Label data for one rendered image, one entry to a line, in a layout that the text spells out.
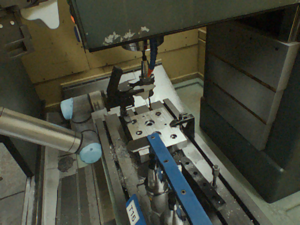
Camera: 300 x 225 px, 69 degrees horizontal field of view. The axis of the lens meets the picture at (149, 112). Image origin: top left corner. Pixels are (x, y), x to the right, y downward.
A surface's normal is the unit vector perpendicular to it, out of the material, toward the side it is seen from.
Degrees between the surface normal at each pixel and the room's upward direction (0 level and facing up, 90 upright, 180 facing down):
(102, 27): 90
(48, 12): 90
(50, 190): 17
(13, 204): 0
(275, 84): 90
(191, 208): 0
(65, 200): 8
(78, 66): 90
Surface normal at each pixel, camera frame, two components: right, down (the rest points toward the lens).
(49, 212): 0.18, -0.84
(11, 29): 0.76, 0.33
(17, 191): -0.11, -0.79
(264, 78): -0.94, 0.26
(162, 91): 0.04, -0.51
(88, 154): 0.35, 0.54
